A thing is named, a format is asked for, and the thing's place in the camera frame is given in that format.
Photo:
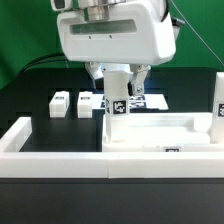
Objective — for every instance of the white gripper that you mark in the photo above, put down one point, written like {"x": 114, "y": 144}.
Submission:
{"x": 116, "y": 31}

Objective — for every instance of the white desk top panel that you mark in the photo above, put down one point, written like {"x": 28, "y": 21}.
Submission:
{"x": 160, "y": 132}

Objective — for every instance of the sheet with four markers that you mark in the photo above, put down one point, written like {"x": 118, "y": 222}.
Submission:
{"x": 149, "y": 101}

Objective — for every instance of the white U-shaped fence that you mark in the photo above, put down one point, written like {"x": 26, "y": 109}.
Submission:
{"x": 15, "y": 164}

